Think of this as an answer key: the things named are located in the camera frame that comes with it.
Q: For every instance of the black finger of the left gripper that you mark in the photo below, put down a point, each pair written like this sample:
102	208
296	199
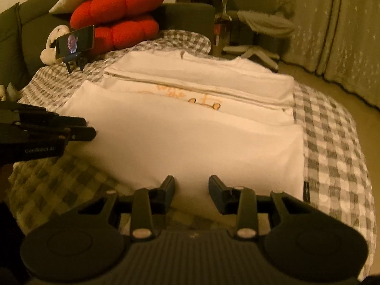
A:
81	133
70	121

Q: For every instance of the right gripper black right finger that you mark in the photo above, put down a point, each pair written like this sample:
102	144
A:
239	201

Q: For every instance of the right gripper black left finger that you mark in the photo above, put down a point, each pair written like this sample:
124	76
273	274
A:
146	204

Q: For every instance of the white Pooh t-shirt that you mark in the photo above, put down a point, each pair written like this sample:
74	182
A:
170	113

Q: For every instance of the folded beige blanket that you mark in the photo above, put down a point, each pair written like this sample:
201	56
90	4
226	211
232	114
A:
9	93

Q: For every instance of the grey checkered bed quilt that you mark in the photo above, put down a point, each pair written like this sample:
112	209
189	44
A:
335	173

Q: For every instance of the white flower plush cushion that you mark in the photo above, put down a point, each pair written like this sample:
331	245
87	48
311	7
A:
47	55

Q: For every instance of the smartphone playing video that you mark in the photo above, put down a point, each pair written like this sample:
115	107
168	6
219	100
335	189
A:
77	41

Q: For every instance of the red knitted cushion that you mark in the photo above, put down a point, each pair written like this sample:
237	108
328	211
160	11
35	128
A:
119	24

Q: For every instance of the grey garment on chair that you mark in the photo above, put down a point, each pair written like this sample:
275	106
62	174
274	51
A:
271	25

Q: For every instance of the grey star curtain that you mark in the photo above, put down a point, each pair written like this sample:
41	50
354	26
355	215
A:
339	40

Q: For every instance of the grey office chair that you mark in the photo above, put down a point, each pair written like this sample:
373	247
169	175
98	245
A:
231	7

